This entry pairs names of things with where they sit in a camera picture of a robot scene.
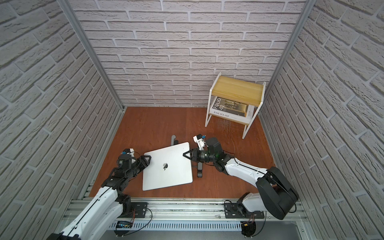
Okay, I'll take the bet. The silver laptop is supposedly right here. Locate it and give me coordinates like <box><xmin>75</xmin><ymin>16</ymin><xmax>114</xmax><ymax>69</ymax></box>
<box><xmin>143</xmin><ymin>142</ymin><xmax>193</xmax><ymax>191</ymax></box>

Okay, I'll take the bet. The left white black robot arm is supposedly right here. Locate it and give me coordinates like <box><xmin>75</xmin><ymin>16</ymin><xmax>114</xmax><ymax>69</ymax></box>
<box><xmin>47</xmin><ymin>150</ymin><xmax>151</xmax><ymax>240</ymax></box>

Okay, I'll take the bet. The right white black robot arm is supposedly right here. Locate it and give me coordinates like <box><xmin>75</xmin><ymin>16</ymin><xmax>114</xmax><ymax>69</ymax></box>
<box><xmin>183</xmin><ymin>135</ymin><xmax>299</xmax><ymax>220</ymax></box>

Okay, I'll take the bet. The grey folding laptop stand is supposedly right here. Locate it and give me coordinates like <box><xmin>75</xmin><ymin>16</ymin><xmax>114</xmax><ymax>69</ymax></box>
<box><xmin>171</xmin><ymin>135</ymin><xmax>203</xmax><ymax>178</ymax></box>

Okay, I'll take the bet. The Folio 02 book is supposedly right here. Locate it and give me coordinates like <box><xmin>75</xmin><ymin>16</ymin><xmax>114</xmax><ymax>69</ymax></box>
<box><xmin>209</xmin><ymin>97</ymin><xmax>255</xmax><ymax>125</ymax></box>

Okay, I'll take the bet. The left green circuit board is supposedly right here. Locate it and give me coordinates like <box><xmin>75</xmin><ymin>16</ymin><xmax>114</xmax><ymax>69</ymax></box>
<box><xmin>116</xmin><ymin>221</ymin><xmax>134</xmax><ymax>230</ymax></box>

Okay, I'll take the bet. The white wooden side shelf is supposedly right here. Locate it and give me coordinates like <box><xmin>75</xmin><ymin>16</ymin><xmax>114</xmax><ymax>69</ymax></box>
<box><xmin>205</xmin><ymin>73</ymin><xmax>267</xmax><ymax>139</ymax></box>

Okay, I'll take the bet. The right round black circuit board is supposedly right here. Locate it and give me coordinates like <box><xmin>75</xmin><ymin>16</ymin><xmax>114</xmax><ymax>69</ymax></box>
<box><xmin>241</xmin><ymin>222</ymin><xmax>257</xmax><ymax>238</ymax></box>

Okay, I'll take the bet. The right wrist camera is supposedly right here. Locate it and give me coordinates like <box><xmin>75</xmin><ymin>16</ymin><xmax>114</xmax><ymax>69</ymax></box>
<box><xmin>193</xmin><ymin>134</ymin><xmax>206</xmax><ymax>151</ymax></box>

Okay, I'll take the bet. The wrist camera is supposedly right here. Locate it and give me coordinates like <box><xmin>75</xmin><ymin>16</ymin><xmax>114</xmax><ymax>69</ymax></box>
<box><xmin>193</xmin><ymin>134</ymin><xmax>206</xmax><ymax>151</ymax></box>
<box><xmin>122</xmin><ymin>149</ymin><xmax>135</xmax><ymax>156</ymax></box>

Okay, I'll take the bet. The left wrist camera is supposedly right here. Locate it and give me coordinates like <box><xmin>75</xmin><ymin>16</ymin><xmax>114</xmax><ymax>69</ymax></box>
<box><xmin>122</xmin><ymin>149</ymin><xmax>135</xmax><ymax>156</ymax></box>

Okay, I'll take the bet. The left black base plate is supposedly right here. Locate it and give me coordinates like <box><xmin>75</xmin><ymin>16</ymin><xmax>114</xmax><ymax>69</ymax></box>
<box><xmin>119</xmin><ymin>202</ymin><xmax>148</xmax><ymax>219</ymax></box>

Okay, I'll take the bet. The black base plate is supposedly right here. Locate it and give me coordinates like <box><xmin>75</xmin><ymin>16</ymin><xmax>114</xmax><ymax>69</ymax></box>
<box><xmin>224</xmin><ymin>201</ymin><xmax>265</xmax><ymax>220</ymax></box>
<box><xmin>119</xmin><ymin>202</ymin><xmax>148</xmax><ymax>219</ymax></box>

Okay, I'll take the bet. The aluminium rail frame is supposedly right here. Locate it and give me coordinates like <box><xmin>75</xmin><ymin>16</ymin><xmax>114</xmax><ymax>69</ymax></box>
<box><xmin>50</xmin><ymin>197</ymin><xmax>316</xmax><ymax>240</ymax></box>

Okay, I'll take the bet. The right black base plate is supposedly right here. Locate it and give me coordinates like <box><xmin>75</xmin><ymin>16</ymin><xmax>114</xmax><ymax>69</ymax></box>
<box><xmin>224</xmin><ymin>201</ymin><xmax>265</xmax><ymax>220</ymax></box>

